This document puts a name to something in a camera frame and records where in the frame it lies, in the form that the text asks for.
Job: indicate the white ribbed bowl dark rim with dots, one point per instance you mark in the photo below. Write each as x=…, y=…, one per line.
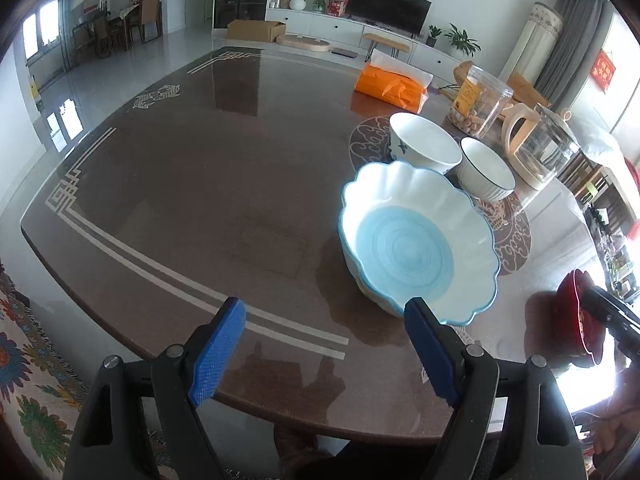
x=482, y=173

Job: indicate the blue white scalloped bowl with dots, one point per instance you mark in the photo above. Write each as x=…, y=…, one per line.
x=410, y=233

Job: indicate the basket of toiletries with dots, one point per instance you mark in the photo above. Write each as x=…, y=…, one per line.
x=616, y=256

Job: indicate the cardboard box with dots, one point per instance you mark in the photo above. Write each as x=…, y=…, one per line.
x=254, y=30

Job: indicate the glass kettle cream handle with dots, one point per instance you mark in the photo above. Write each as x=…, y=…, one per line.
x=538, y=142

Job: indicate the floral sofa cover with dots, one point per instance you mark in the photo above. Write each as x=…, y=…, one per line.
x=41, y=395

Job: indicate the white standing air conditioner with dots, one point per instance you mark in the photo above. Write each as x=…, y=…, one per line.
x=533, y=49

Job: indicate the person right hand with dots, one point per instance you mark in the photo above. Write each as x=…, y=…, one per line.
x=612, y=429

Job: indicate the white tv cabinet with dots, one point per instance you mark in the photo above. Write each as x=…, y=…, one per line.
x=347, y=34

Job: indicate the black television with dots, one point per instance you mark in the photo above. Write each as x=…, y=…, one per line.
x=405, y=15

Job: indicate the green potted plant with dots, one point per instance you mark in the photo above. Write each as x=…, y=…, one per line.
x=460, y=43

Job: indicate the orange lounge chair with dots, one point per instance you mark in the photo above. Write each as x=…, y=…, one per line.
x=524, y=92

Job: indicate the small wooden stool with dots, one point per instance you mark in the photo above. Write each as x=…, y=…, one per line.
x=396, y=47

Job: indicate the red wall decoration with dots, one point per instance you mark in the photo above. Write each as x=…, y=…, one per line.
x=602, y=71

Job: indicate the white bowl blue pattern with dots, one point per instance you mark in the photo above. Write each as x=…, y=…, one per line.
x=422, y=143

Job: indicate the red flower plate front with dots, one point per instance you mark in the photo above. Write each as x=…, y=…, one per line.
x=578, y=335

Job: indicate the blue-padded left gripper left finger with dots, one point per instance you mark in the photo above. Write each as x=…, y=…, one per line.
x=110, y=439

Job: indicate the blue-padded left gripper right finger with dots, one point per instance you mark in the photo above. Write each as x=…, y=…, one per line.
x=538, y=439

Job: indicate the orange tissue pack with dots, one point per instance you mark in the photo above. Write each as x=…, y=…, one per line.
x=395, y=82

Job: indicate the clear jar with peanuts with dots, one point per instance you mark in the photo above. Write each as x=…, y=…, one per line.
x=481, y=98

